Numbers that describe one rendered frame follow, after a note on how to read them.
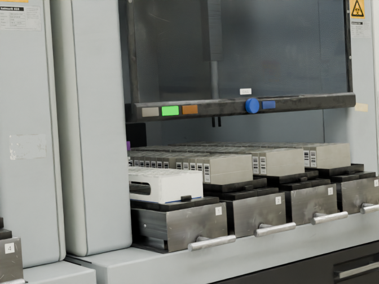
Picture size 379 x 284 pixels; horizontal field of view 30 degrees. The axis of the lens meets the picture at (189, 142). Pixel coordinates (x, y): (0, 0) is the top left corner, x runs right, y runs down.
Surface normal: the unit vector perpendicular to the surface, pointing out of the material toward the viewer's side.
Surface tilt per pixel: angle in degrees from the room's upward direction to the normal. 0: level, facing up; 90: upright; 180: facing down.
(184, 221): 90
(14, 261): 90
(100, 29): 90
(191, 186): 90
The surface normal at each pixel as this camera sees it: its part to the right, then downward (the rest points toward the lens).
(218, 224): 0.62, 0.00
